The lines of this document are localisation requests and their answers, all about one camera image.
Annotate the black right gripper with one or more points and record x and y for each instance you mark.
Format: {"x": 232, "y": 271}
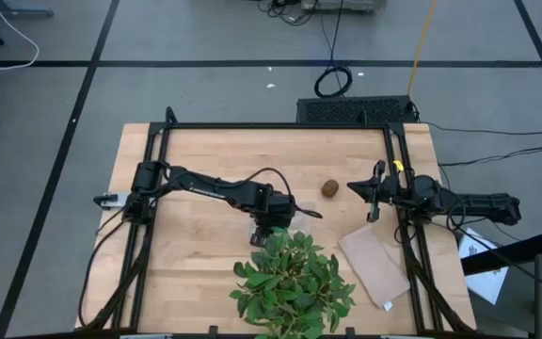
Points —
{"x": 387, "y": 190}

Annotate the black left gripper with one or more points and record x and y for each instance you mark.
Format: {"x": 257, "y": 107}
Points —
{"x": 278, "y": 209}

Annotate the brown kiwi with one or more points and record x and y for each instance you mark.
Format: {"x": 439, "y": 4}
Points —
{"x": 329, "y": 188}

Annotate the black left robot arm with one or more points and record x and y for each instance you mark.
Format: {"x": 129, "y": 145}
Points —
{"x": 205, "y": 186}

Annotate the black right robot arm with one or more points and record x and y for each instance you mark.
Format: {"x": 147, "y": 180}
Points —
{"x": 478, "y": 205}

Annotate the yellow tape tag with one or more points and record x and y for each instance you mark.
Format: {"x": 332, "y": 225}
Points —
{"x": 398, "y": 165}

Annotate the green leafy plant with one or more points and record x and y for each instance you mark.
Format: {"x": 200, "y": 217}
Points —
{"x": 290, "y": 282}

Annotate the black keyboard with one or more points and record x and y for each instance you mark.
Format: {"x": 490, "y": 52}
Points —
{"x": 353, "y": 109}

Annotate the folded beige cloth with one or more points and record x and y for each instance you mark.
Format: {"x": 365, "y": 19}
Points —
{"x": 374, "y": 268}

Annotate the white paper sheet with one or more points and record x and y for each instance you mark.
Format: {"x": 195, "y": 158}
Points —
{"x": 485, "y": 278}

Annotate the grey floor device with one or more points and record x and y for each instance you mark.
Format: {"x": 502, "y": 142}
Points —
{"x": 344, "y": 4}

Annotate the black aluminium table frame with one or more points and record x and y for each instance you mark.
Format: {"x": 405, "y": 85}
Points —
{"x": 275, "y": 125}

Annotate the grey metal bracket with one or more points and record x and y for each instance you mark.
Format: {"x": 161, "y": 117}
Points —
{"x": 113, "y": 198}

